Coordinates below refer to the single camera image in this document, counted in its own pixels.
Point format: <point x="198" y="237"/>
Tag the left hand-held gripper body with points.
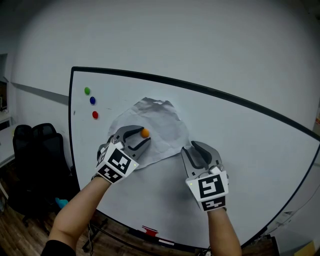
<point x="117" y="162"/>

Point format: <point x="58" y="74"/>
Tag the yellow cardboard box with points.
<point x="303" y="250"/>

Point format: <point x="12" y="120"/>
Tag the person's right forearm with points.
<point x="223" y="235"/>

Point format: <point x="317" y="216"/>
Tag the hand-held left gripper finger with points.
<point x="142" y="150"/>
<point x="122" y="131"/>

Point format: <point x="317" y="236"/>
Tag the white whiteboard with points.
<point x="225" y="125"/>

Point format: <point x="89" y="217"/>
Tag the orange round magnet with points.
<point x="145" y="132"/>

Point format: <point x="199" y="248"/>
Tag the red wall sign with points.
<point x="318" y="121"/>

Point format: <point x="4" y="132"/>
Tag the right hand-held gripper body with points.
<point x="210" y="190"/>

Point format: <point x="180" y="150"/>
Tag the blue round magnet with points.
<point x="92" y="100"/>

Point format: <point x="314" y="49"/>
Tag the person's black clothing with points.
<point x="57" y="250"/>

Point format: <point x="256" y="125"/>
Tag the grey wall rail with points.
<point x="40" y="93"/>

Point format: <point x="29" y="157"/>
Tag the white paper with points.
<point x="165" y="125"/>

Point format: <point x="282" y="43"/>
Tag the red round magnet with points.
<point x="95" y="115"/>

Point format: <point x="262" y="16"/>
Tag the person's left forearm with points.
<point x="75" y="212"/>

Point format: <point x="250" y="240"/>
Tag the green round magnet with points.
<point x="87" y="90"/>

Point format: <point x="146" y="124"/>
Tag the red whiteboard eraser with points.
<point x="150" y="231"/>

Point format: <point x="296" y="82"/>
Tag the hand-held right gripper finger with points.
<point x="212" y="155"/>
<point x="190" y="167"/>

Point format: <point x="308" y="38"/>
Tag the teal cloth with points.
<point x="61" y="203"/>

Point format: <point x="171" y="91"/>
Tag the black marker tray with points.
<point x="136" y="232"/>

